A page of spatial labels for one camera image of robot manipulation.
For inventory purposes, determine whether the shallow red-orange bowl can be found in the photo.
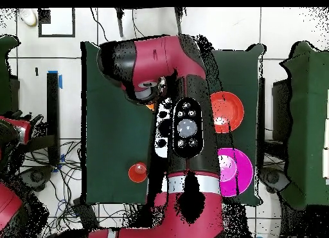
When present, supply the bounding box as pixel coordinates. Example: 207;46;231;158
209;91;245;134

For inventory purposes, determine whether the dark green tablecloth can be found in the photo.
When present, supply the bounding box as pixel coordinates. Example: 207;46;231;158
80;41;265;206

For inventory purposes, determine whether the tall red-orange cup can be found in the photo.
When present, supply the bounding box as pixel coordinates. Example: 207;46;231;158
128;161;148;184

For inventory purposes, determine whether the large pink bowl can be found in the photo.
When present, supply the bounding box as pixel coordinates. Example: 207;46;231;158
217;147;254;197

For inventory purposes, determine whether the black tripod leg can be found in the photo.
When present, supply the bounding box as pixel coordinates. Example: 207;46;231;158
114;8;125;38
174;7;184;35

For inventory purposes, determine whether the blue tape piece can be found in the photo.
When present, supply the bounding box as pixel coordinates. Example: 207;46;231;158
48;69;63;90

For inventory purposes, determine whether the black power box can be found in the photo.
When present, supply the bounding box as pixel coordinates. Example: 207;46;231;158
71;196;100;235

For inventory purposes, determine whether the green cloth side table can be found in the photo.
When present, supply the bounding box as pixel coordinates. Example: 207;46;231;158
279;41;329;211
0;35;21;115

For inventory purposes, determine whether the person's white shoe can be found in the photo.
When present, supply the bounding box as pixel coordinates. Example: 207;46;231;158
19;8;39;27

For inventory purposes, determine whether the tangle of floor cables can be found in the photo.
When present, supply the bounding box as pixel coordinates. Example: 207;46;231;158
20;138;139;238

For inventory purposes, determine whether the black floor cable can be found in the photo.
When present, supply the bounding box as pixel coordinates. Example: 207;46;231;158
89;8;111;44
132;8;146;39

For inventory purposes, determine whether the black table frame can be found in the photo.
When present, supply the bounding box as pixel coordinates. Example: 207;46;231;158
10;71;61;167
257;77;290;169

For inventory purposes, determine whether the black square floor frame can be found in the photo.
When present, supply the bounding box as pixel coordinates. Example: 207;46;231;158
37;8;76;39

